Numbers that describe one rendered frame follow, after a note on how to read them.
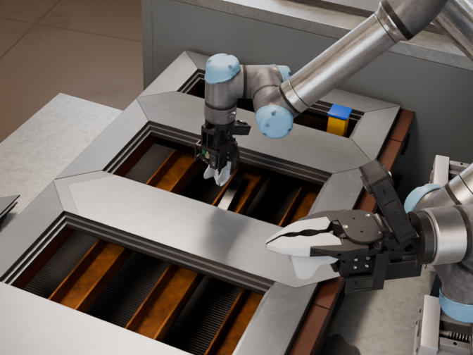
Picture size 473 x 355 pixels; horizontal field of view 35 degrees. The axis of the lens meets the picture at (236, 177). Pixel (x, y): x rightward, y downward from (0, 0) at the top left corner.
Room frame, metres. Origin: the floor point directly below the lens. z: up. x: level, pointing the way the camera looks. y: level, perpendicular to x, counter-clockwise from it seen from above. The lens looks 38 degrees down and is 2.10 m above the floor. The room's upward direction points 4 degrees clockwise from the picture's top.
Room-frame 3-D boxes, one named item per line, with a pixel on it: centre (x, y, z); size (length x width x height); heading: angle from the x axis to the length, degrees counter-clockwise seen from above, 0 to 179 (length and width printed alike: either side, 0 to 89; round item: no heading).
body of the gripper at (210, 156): (1.47, 0.05, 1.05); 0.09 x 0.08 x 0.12; 149
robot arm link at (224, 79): (1.48, 0.04, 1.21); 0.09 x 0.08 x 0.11; 98
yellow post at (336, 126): (1.88, -0.29, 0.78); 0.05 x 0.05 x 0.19; 69
